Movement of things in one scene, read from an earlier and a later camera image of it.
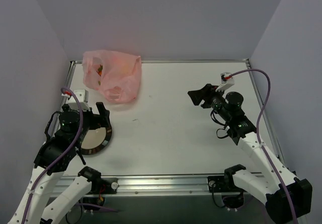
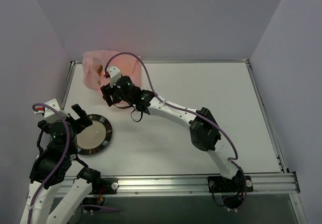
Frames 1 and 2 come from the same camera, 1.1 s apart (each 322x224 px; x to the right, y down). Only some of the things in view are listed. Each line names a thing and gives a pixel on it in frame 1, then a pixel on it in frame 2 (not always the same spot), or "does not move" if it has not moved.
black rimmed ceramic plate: [94, 140] does not move
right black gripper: [206, 99] -> [107, 93]
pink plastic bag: [116, 75] does not move
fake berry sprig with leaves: [99, 72] does not move
